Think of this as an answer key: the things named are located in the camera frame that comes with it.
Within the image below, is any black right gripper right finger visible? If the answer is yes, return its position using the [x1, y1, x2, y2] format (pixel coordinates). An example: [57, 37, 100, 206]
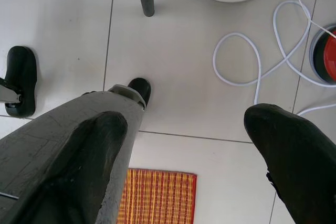
[243, 103, 336, 224]

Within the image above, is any red yellow woven mat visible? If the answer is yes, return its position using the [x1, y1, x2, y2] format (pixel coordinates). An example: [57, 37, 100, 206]
[115, 168, 197, 224]

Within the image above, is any white robot left leg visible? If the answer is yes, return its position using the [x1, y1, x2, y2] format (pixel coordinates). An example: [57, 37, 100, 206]
[0, 77, 23, 104]

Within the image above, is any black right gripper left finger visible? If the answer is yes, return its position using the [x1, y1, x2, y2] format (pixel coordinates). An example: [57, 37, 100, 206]
[15, 111, 129, 224]

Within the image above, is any white power cable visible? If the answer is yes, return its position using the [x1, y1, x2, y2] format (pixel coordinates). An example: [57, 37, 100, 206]
[213, 0, 336, 116]

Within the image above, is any grey robot right leg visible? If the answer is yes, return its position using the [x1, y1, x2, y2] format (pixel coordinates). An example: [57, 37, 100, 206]
[0, 83, 148, 224]

